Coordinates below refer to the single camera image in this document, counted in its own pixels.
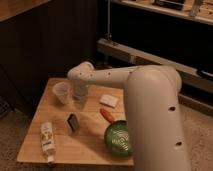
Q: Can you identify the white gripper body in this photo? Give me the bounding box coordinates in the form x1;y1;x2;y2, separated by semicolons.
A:
72;86;88;109

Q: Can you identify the white sponge block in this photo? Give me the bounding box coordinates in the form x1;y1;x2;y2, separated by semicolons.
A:
100;94;119;108

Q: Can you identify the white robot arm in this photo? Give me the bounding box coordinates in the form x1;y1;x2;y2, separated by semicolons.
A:
67;62;192;171

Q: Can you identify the wooden shelf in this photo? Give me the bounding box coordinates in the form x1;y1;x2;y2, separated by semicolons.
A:
111;0;213;26

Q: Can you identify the wooden table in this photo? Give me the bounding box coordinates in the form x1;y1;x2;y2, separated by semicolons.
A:
17;78;133;166

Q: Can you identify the grey metal beam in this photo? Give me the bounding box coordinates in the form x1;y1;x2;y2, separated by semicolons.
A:
97;38;213;93

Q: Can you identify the dark standing eraser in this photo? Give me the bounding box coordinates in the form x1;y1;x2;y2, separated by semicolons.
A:
67;113;79;132

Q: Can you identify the white lotion tube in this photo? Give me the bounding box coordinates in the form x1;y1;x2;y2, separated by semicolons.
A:
40;122;56;163

